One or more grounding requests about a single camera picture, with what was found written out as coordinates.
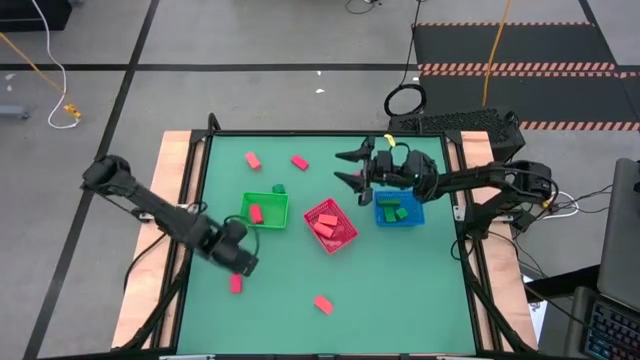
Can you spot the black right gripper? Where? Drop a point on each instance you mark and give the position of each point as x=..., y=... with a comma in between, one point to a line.
x=387, y=167

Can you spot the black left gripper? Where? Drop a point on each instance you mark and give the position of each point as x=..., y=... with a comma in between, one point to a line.
x=237, y=257

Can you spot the red rectangular foam block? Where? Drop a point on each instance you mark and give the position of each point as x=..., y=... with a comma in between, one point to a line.
x=256, y=214
x=323, y=230
x=327, y=219
x=300, y=162
x=253, y=161
x=236, y=284

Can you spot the long green foam block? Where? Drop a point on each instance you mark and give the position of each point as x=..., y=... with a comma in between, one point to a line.
x=389, y=202

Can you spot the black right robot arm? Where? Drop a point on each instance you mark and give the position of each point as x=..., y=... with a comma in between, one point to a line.
x=475, y=180

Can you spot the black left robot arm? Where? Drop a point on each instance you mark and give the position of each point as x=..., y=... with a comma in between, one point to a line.
x=150, y=202

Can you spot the green plastic basket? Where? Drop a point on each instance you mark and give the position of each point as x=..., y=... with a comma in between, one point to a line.
x=275, y=210

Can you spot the red plastic basket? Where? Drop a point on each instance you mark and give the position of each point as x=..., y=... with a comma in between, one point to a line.
x=342, y=238

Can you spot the small green foam block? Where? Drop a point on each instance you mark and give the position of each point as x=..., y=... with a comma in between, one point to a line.
x=278, y=188

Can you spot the blue plastic basket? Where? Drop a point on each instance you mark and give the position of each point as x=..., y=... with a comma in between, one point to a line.
x=416, y=220

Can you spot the red triangular foam block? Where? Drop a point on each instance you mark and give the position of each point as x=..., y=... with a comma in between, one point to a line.
x=324, y=305

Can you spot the right wooden side board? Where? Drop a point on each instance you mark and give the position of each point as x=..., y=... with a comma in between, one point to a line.
x=477, y=147

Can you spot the wooden side board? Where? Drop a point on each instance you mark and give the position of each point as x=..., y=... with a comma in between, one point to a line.
x=172, y=150
x=477, y=147

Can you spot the left wooden side board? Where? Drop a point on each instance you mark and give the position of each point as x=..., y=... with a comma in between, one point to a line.
x=172, y=150

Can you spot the black hazard-striped floor mat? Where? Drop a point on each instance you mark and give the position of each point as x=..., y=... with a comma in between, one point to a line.
x=550, y=95
x=500, y=45

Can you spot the grey floor object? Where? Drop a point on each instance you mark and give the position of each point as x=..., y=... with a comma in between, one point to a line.
x=15, y=112

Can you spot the grey laptop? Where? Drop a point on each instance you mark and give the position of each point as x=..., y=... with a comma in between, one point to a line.
x=622, y=235

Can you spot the backlit black keyboard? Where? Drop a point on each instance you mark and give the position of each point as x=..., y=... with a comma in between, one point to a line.
x=615, y=335

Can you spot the black floor box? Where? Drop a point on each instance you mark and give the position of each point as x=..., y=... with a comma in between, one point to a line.
x=30, y=15

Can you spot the black table frame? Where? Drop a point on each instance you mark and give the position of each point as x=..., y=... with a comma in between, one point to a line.
x=300, y=133

